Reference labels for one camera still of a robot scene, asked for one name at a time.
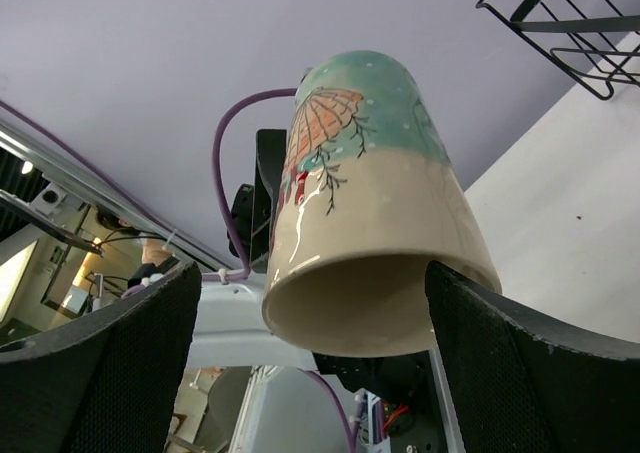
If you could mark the black wire dish rack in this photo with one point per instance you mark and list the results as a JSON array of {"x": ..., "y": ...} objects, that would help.
[{"x": 594, "y": 42}]

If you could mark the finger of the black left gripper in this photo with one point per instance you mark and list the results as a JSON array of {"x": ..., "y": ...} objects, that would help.
[{"x": 271, "y": 147}]

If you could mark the cream patterned mug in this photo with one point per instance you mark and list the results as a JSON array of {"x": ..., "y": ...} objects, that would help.
[{"x": 368, "y": 198}]

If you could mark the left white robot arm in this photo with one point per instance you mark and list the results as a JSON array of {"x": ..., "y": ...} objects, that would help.
[{"x": 274, "y": 397}]

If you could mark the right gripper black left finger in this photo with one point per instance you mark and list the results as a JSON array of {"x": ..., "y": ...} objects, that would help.
[{"x": 105, "y": 382}]

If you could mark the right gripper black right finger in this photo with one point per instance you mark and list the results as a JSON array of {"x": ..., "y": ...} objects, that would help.
[{"x": 523, "y": 381}]

